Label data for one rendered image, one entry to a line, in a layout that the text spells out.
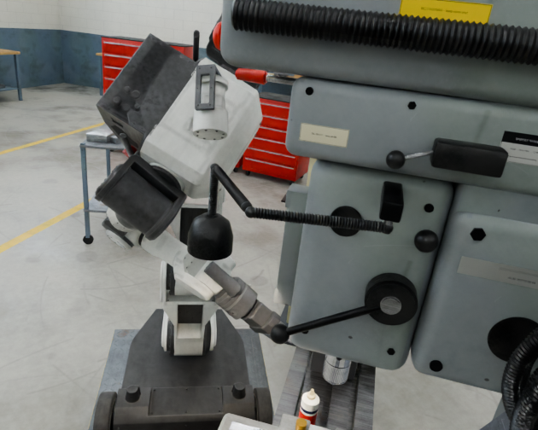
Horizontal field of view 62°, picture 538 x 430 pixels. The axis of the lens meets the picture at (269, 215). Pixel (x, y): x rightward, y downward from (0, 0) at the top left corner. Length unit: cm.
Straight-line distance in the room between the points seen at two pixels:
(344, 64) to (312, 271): 29
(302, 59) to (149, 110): 50
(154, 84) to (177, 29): 970
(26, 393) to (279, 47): 233
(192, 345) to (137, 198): 88
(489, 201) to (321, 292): 26
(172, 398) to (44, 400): 104
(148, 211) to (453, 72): 62
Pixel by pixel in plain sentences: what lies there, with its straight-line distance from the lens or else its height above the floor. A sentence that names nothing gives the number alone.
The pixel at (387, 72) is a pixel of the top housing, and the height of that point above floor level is 175.
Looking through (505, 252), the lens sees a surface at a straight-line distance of 62.
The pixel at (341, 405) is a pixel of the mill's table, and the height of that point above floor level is 93.
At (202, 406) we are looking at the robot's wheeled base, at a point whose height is 59.
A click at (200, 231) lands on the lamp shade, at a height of 149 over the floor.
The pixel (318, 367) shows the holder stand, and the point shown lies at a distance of 128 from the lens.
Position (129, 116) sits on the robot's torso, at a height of 158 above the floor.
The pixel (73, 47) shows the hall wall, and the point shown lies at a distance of 1206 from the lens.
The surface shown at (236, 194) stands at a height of 158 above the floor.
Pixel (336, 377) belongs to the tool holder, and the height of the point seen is 122.
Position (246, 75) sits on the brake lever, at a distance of 80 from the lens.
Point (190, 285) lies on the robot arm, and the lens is 112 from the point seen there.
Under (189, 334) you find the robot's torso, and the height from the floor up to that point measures 75.
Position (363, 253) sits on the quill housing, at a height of 151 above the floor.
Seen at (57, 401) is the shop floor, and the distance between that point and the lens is 257.
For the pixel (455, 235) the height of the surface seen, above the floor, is 156.
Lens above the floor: 178
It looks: 23 degrees down
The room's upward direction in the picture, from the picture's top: 7 degrees clockwise
